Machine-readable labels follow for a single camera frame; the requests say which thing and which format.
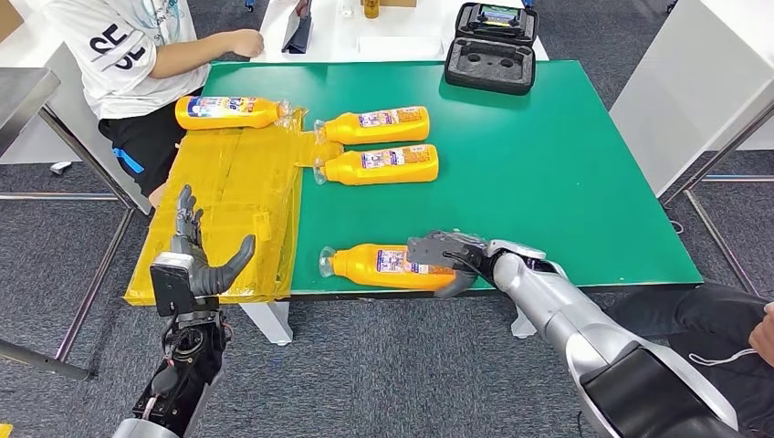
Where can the person's hand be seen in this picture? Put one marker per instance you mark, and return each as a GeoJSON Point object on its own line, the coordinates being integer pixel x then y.
{"type": "Point", "coordinates": [765, 338]}

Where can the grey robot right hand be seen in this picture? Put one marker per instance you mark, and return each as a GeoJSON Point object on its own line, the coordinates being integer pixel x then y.
{"type": "Point", "coordinates": [453, 287]}

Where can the person's right hand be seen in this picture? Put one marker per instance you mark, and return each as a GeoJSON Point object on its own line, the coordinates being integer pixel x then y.
{"type": "Point", "coordinates": [248, 43]}

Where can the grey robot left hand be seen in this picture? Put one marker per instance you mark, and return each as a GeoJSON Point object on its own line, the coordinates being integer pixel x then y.
{"type": "Point", "coordinates": [211, 279]}

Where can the orange detergent bottle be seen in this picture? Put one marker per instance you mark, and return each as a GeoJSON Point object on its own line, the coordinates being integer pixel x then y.
{"type": "Point", "coordinates": [357, 269]}
{"type": "Point", "coordinates": [417, 172]}
{"type": "Point", "coordinates": [411, 130]}
{"type": "Point", "coordinates": [254, 115]}

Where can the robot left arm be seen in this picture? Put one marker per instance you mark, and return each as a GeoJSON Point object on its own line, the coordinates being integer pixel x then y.
{"type": "Point", "coordinates": [187, 362]}

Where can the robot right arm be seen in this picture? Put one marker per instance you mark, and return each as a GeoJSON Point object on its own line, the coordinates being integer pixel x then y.
{"type": "Point", "coordinates": [562, 314]}

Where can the small amber bottle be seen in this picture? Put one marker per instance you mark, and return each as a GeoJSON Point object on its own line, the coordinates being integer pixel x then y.
{"type": "Point", "coordinates": [371, 8]}

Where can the person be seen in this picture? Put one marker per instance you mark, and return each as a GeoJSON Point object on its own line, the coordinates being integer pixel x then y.
{"type": "Point", "coordinates": [713, 320]}
{"type": "Point", "coordinates": [121, 90]}

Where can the dark tablet case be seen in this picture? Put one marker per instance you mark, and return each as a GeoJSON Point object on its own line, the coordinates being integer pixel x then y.
{"type": "Point", "coordinates": [302, 36]}

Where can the yellow plastic-wrapped board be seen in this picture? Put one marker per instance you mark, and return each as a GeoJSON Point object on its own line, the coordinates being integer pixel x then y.
{"type": "Point", "coordinates": [242, 181]}

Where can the cardboard box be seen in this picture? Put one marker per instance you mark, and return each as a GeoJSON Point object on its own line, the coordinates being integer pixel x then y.
{"type": "Point", "coordinates": [399, 3]}

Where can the small white floor object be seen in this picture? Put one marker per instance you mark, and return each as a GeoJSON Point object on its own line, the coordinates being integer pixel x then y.
{"type": "Point", "coordinates": [60, 167]}

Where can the black foam-lined case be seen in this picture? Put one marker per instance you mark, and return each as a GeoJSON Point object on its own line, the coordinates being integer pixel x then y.
{"type": "Point", "coordinates": [490, 69]}

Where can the steel table with metal legs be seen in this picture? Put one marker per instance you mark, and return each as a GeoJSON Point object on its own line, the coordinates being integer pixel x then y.
{"type": "Point", "coordinates": [24, 96]}

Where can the brown cardboard piece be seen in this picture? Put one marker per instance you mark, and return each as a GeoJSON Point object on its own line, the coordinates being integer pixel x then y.
{"type": "Point", "coordinates": [9, 18]}

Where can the handheld controller with screen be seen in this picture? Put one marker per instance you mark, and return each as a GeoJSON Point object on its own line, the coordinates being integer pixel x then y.
{"type": "Point", "coordinates": [500, 15]}

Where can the white table with metal legs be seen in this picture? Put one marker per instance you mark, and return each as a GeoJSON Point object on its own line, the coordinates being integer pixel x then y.
{"type": "Point", "coordinates": [683, 90]}

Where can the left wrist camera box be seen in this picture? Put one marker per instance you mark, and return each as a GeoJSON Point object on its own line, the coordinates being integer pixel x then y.
{"type": "Point", "coordinates": [172, 287]}

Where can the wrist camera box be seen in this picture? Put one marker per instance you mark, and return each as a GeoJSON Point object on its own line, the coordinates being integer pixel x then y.
{"type": "Point", "coordinates": [172, 287]}
{"type": "Point", "coordinates": [430, 254]}

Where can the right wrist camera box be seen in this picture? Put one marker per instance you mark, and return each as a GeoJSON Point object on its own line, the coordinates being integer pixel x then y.
{"type": "Point", "coordinates": [430, 254]}

